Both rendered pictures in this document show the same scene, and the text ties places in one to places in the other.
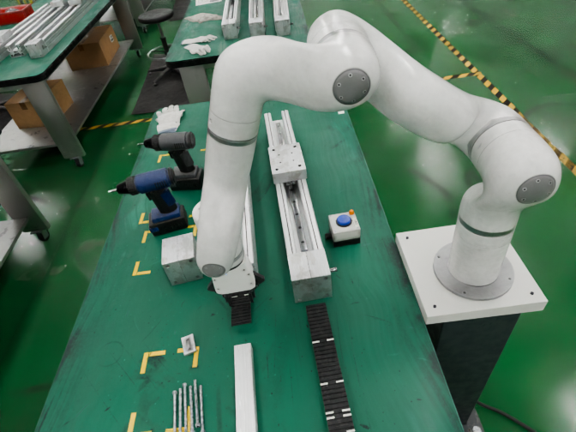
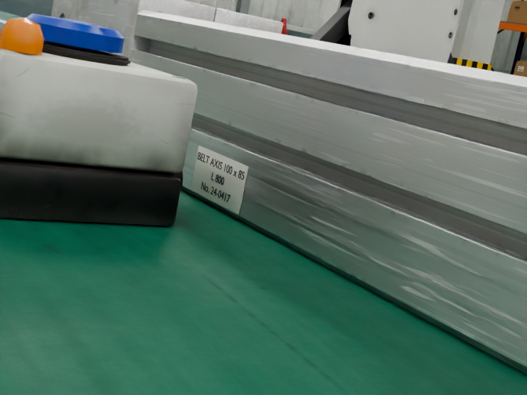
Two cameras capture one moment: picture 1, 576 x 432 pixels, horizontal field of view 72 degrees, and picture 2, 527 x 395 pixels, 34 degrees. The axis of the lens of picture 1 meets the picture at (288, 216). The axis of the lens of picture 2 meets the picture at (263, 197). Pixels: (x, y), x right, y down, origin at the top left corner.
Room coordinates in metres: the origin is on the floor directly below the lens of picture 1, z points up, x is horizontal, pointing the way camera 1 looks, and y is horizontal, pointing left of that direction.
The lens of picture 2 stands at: (1.17, -0.28, 0.86)
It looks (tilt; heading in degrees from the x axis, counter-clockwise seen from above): 10 degrees down; 146
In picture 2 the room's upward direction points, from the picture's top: 11 degrees clockwise
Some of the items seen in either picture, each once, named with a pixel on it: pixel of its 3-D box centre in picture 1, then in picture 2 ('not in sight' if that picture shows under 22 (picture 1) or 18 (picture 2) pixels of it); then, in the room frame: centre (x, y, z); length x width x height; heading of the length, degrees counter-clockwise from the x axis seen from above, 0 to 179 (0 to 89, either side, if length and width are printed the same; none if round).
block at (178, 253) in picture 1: (186, 257); not in sight; (0.80, 0.31, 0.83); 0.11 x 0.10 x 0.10; 96
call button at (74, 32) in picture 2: (344, 220); (72, 45); (0.83, -0.16, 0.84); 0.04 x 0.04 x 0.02
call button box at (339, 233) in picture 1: (341, 229); (79, 125); (0.83, -0.15, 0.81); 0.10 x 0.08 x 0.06; 91
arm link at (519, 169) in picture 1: (505, 185); not in sight; (0.58, -0.44, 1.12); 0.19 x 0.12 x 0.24; 176
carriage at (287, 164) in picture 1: (287, 165); not in sight; (1.11, -0.02, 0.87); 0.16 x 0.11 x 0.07; 1
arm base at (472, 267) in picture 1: (478, 245); not in sight; (0.61, -0.44, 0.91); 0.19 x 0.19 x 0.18
